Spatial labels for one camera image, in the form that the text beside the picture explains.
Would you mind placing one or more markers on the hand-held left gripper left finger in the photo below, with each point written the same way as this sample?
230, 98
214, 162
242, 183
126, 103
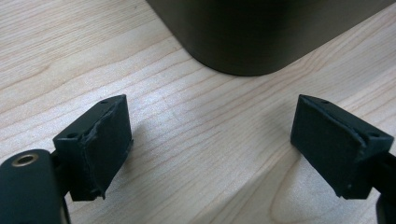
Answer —
102, 149

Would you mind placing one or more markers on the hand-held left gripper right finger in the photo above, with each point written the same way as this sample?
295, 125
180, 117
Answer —
333, 143

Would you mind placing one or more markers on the dark metal compartment tray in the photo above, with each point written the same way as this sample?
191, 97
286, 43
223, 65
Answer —
258, 34

